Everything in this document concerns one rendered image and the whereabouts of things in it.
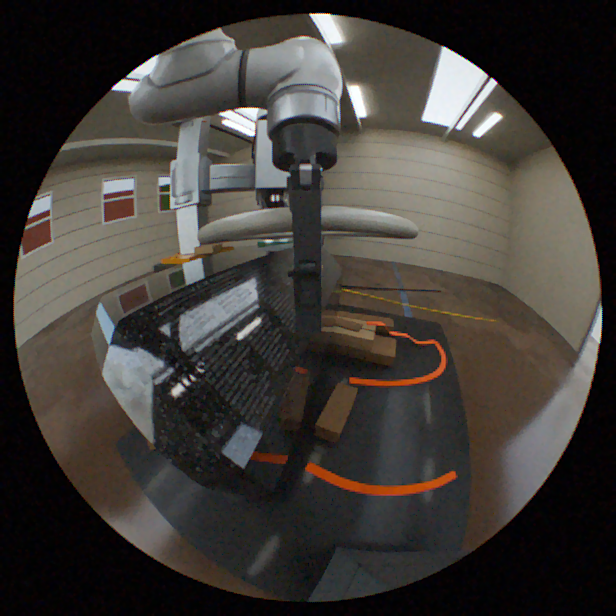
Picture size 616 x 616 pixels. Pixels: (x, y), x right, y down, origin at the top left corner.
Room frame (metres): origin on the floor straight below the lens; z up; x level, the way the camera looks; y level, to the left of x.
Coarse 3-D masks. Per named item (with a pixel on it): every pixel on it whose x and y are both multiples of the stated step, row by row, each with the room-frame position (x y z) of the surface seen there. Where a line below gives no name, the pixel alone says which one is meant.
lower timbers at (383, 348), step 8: (344, 312) 1.62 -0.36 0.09; (368, 320) 1.46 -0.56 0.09; (376, 320) 1.46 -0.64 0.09; (384, 320) 1.45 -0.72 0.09; (392, 320) 1.45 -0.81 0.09; (376, 328) 1.39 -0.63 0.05; (384, 328) 1.36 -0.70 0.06; (392, 328) 1.34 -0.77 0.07; (376, 336) 1.18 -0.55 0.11; (328, 344) 1.12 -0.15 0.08; (336, 344) 1.10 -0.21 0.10; (376, 344) 1.07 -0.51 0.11; (384, 344) 1.07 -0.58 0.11; (392, 344) 1.06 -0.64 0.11; (336, 352) 1.09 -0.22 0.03; (344, 352) 1.07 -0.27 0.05; (352, 352) 1.04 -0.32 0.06; (360, 352) 1.02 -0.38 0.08; (368, 352) 0.99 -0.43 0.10; (376, 352) 0.98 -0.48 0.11; (384, 352) 0.97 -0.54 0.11; (392, 352) 0.97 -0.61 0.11; (368, 360) 0.99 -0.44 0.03; (376, 360) 0.96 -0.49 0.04; (384, 360) 0.94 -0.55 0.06; (392, 360) 0.92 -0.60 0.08
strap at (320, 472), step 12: (372, 324) 1.18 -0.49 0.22; (384, 324) 1.20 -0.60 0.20; (408, 336) 1.16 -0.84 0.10; (444, 360) 0.90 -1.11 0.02; (372, 384) 0.76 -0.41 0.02; (384, 384) 0.75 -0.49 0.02; (396, 384) 0.74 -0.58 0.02; (408, 384) 0.72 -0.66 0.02; (312, 468) 0.25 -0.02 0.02; (336, 480) 0.18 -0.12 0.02; (348, 480) 0.17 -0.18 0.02; (432, 480) 0.06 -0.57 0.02; (444, 480) 0.04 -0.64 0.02; (372, 492) 0.09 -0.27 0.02; (384, 492) 0.08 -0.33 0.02; (396, 492) 0.07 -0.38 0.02; (408, 492) 0.05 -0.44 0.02
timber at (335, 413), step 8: (344, 384) 0.68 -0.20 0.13; (336, 392) 0.63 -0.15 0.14; (344, 392) 0.62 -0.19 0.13; (352, 392) 0.62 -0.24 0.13; (328, 400) 0.57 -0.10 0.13; (336, 400) 0.57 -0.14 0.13; (344, 400) 0.57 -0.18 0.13; (352, 400) 0.57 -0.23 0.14; (328, 408) 0.52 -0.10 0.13; (336, 408) 0.52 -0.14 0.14; (344, 408) 0.52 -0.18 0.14; (320, 416) 0.48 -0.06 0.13; (328, 416) 0.48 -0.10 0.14; (336, 416) 0.47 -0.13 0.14; (344, 416) 0.47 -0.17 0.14; (320, 424) 0.43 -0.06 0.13; (328, 424) 0.43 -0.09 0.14; (336, 424) 0.43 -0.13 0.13; (344, 424) 0.48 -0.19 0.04; (320, 432) 0.42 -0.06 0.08; (328, 432) 0.40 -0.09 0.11; (336, 432) 0.39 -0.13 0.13; (336, 440) 0.38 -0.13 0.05
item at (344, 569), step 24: (336, 552) -0.17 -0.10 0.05; (360, 552) -0.17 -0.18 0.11; (384, 552) -0.22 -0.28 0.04; (408, 552) -0.25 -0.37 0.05; (432, 552) -0.27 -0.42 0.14; (456, 552) -0.27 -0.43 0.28; (336, 576) -0.23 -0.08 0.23; (360, 576) -0.17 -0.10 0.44; (384, 576) -0.15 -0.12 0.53; (408, 576) -0.17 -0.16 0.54; (312, 600) -0.39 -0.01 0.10
